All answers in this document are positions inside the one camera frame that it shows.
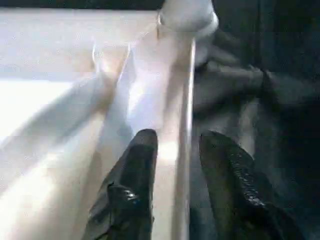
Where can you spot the black mat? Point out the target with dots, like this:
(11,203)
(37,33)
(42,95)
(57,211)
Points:
(275,112)

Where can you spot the white plastic table top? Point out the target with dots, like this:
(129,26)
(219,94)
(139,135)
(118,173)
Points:
(50,100)

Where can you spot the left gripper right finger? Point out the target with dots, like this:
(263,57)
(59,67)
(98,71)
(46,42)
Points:
(232,190)

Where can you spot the white plastic table leg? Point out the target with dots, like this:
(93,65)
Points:
(187,15)

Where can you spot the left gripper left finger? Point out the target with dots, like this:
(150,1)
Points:
(130,187)

